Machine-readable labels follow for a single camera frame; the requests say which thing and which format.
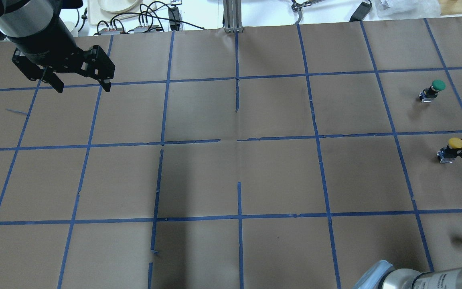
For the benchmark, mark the yellow push button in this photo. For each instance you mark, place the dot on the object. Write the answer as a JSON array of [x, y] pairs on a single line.
[[449, 153]]

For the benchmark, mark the green push button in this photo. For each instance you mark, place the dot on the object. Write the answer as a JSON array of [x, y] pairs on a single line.
[[428, 95]]

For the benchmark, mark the wooden cutting board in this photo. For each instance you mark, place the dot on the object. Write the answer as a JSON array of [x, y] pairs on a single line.
[[450, 7]]

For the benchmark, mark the clear plastic bag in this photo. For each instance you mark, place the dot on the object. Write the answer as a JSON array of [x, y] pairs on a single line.
[[407, 8]]

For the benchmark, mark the black power adapter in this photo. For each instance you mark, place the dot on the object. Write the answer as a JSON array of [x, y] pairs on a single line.
[[361, 11]]

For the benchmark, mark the aluminium frame post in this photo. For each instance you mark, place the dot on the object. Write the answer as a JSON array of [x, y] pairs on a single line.
[[232, 16]]

